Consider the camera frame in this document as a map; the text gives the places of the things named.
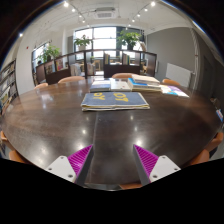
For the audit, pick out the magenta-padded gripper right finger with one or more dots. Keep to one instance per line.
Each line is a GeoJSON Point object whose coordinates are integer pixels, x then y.
{"type": "Point", "coordinates": [165, 167]}

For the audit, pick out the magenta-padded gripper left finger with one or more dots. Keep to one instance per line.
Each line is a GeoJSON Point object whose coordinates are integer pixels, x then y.
{"type": "Point", "coordinates": [60, 166]}

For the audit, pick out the blue towel with yellow letters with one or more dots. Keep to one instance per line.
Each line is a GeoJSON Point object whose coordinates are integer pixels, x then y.
{"type": "Point", "coordinates": [113, 100]}

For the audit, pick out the orange chair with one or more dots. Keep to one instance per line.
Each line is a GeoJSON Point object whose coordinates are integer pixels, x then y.
{"type": "Point", "coordinates": [121, 75]}
{"type": "Point", "coordinates": [16, 156]}
{"type": "Point", "coordinates": [71, 79]}
{"type": "Point", "coordinates": [41, 85]}
{"type": "Point", "coordinates": [170, 81]}
{"type": "Point", "coordinates": [200, 157]}

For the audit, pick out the purple and white booklet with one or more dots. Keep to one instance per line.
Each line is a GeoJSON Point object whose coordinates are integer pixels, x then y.
{"type": "Point", "coordinates": [180, 91]}

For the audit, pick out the large blue-covered book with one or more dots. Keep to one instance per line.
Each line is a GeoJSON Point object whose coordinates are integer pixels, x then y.
{"type": "Point", "coordinates": [138, 86]}

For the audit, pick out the blue and white book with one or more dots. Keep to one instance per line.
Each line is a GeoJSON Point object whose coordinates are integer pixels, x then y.
{"type": "Point", "coordinates": [100, 86]}

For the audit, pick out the grey-white hardcover book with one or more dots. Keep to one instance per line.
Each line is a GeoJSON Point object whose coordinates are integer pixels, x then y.
{"type": "Point", "coordinates": [145, 79]}

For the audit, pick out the dark open shelf unit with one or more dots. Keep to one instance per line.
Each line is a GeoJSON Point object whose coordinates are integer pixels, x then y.
{"type": "Point", "coordinates": [116, 69]}

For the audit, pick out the potted green plant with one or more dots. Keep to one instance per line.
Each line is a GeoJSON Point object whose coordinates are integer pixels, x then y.
{"type": "Point", "coordinates": [129, 38]}
{"type": "Point", "coordinates": [82, 41]}
{"type": "Point", "coordinates": [50, 52]}

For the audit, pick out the ceiling air conditioner unit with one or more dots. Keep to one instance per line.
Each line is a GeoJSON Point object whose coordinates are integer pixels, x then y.
{"type": "Point", "coordinates": [105, 13]}

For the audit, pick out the ceiling spot lights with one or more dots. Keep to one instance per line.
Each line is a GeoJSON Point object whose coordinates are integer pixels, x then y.
{"type": "Point", "coordinates": [66, 4]}

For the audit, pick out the white wall radiator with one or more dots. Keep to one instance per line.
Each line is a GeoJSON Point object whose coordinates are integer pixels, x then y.
{"type": "Point", "coordinates": [179, 74]}

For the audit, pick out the tall wall bookcase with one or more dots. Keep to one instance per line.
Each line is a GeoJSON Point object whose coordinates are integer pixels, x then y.
{"type": "Point", "coordinates": [7, 86]}

